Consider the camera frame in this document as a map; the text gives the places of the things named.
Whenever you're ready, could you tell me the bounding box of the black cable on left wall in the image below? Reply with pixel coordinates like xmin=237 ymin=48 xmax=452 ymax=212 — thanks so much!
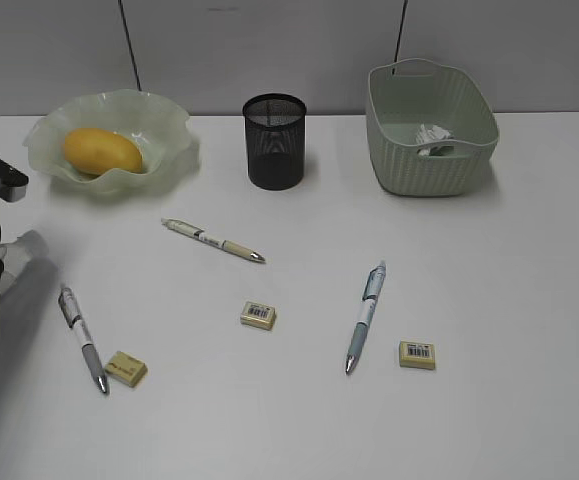
xmin=118 ymin=0 xmax=145 ymax=92

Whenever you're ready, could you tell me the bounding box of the white grey retractable pen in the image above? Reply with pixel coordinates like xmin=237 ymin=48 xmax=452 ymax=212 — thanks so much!
xmin=58 ymin=284 xmax=110 ymax=396

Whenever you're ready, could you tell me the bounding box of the pale green woven plastic basket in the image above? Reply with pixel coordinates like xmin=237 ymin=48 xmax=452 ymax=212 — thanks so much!
xmin=365 ymin=58 xmax=499 ymax=197

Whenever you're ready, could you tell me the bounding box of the clear plastic water bottle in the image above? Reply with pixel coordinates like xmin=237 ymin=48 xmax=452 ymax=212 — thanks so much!
xmin=0 ymin=230 xmax=55 ymax=300

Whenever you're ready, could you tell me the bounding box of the yellow eraser with black logo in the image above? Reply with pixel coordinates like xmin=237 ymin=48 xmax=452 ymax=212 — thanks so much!
xmin=104 ymin=351 xmax=148 ymax=388

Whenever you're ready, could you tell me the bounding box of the black mesh pen holder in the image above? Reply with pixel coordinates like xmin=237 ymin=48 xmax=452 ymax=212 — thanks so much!
xmin=242 ymin=93 xmax=307 ymax=191

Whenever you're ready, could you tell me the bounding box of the pale green wavy glass plate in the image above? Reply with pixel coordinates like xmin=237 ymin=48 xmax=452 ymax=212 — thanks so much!
xmin=23 ymin=89 xmax=195 ymax=194

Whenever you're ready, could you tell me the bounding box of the beige retractable pen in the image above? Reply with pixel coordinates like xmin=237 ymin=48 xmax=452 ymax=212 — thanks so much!
xmin=161 ymin=218 xmax=266 ymax=264

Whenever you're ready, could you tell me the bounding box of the black cable on right wall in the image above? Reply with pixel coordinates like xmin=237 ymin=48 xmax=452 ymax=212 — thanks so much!
xmin=392 ymin=0 xmax=411 ymax=78

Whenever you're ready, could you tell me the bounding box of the blue white retractable pen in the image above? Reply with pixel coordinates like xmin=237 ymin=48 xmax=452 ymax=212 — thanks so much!
xmin=345 ymin=261 xmax=387 ymax=375

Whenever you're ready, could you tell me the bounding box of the yellow mango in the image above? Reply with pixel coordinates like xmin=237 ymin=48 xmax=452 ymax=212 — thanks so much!
xmin=63 ymin=128 xmax=143 ymax=175

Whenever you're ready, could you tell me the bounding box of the yellow eraser barcode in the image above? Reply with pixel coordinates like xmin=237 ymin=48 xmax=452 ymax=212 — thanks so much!
xmin=398 ymin=341 xmax=436 ymax=370
xmin=240 ymin=301 xmax=276 ymax=331

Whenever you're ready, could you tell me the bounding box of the yellow eraser barcode centre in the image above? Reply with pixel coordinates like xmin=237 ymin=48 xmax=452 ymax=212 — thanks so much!
xmin=240 ymin=301 xmax=276 ymax=331

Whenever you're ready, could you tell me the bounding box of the black cable on wall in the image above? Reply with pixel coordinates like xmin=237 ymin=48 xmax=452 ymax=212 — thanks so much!
xmin=392 ymin=0 xmax=411 ymax=78
xmin=118 ymin=0 xmax=145 ymax=92

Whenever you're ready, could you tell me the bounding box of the yellow eraser barcode right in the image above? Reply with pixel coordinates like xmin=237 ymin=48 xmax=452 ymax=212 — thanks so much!
xmin=398 ymin=341 xmax=436 ymax=370

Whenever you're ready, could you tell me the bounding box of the white waste paper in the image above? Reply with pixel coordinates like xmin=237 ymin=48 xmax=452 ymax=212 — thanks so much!
xmin=415 ymin=124 xmax=454 ymax=156

